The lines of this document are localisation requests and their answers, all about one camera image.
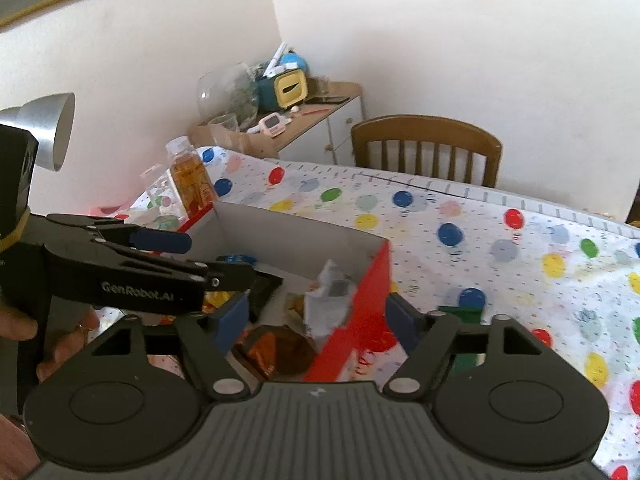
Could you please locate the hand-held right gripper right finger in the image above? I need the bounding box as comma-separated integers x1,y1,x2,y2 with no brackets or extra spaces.
382,292,544,402

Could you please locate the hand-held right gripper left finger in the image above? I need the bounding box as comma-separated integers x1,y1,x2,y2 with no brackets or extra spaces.
90,292,251,402

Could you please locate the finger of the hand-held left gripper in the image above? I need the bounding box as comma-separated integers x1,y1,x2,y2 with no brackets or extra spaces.
46,213,194,257
205,259,274,295

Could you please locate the red cardboard box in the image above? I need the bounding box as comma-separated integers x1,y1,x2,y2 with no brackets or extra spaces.
90,202,394,384

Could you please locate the person's left forearm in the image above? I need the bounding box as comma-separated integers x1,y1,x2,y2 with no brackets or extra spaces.
0,412,42,480

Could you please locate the person's left hand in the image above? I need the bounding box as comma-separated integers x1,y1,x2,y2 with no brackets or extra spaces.
0,305,102,382

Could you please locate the clear plastic container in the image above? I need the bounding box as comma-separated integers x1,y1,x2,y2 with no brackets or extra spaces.
140,164,181,221

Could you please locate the dark green snack packet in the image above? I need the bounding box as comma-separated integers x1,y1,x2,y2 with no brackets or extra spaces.
437,305,484,369

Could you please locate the bottle with orange liquid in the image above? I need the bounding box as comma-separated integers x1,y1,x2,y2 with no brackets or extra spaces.
166,136,217,219

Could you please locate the balloon print tablecloth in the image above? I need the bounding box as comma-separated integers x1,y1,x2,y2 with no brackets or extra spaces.
95,145,640,480

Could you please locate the clear drinking glass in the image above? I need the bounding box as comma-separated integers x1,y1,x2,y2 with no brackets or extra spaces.
207,114,240,149

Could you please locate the white kitchen timer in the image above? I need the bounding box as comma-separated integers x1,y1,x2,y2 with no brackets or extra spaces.
247,113,294,137

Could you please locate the clear glass vase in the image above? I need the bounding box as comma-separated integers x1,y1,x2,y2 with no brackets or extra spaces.
196,62,261,131

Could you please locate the silver lamp shade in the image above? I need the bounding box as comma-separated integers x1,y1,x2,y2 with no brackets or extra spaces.
0,92,76,171

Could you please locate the wooden top side cabinet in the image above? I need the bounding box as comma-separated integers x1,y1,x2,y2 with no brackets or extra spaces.
192,81,366,166

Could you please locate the teal storage container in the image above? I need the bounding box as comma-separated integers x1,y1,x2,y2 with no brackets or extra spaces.
256,75,281,112

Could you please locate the yellow tissue box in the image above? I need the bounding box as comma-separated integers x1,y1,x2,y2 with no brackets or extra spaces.
274,67,309,110

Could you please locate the wooden chair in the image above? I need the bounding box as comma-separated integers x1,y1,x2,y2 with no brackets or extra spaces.
351,115,504,189

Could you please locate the white pen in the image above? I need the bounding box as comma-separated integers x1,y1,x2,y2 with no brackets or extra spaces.
269,42,289,77

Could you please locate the blue round toy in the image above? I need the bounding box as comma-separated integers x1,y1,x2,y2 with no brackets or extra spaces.
280,52,310,74

